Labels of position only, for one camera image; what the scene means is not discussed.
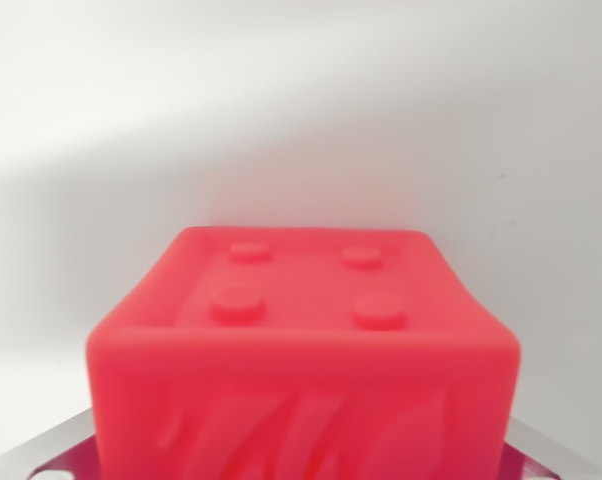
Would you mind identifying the black-padded metal gripper left finger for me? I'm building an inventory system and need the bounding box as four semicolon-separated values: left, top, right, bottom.
0;405;103;480

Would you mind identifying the black-padded metal gripper right finger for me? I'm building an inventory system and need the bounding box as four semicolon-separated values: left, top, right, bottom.
503;415;602;480

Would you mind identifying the red studded plastic cube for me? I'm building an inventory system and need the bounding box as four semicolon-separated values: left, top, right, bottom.
84;225;523;480

